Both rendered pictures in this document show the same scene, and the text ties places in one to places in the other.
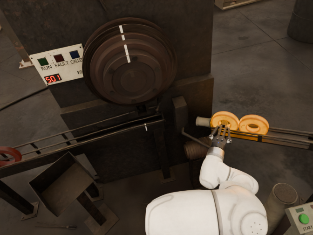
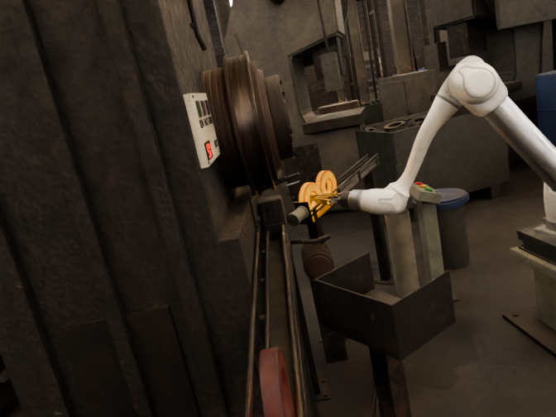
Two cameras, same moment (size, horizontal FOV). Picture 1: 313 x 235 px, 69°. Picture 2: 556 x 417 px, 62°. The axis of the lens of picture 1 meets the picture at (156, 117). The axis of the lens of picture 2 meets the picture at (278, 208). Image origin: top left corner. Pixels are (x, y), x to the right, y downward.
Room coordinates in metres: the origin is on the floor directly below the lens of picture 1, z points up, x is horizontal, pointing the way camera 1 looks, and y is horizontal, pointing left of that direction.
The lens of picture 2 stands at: (0.80, 1.67, 1.20)
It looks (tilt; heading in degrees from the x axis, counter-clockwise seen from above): 14 degrees down; 276
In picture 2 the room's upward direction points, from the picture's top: 12 degrees counter-clockwise
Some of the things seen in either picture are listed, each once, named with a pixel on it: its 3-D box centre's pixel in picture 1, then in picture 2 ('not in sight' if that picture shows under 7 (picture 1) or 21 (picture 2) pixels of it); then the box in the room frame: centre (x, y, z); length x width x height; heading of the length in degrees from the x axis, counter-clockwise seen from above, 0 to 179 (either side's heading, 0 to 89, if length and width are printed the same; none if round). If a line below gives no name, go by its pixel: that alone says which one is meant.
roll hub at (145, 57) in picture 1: (133, 79); (280, 117); (0.90, 0.07, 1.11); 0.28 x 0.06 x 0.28; 94
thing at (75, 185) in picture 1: (82, 203); (398, 399); (0.71, 0.58, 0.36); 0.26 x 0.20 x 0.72; 129
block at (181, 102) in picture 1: (180, 114); (274, 226); (1.03, -0.15, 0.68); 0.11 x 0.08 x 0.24; 4
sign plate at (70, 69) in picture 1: (63, 65); (203, 127); (1.08, 0.43, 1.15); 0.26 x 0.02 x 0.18; 94
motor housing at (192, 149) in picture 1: (200, 163); (324, 299); (0.89, -0.26, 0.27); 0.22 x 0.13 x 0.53; 94
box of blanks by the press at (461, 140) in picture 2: not in sight; (425, 158); (-0.11, -2.45, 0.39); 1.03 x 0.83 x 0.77; 19
